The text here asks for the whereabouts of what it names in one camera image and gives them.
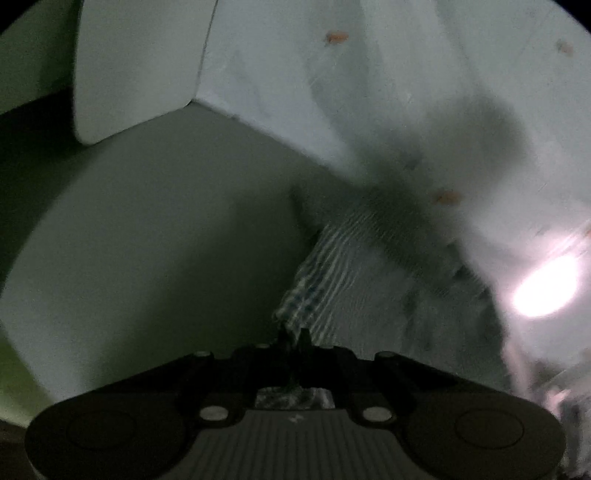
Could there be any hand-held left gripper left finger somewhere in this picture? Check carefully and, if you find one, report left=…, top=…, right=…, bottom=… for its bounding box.
left=124, top=324, right=295, bottom=425

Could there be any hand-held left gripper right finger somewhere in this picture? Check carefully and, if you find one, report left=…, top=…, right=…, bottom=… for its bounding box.
left=298, top=327, right=468, bottom=425

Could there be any plaid shirt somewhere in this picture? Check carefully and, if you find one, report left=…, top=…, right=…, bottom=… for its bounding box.
left=256, top=185, right=513, bottom=411

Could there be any white carrot-print sheet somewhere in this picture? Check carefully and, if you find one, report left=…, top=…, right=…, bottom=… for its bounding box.
left=194, top=0, right=591, bottom=398

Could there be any white rounded board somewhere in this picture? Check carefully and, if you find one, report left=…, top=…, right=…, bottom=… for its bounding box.
left=71, top=0, right=219, bottom=146

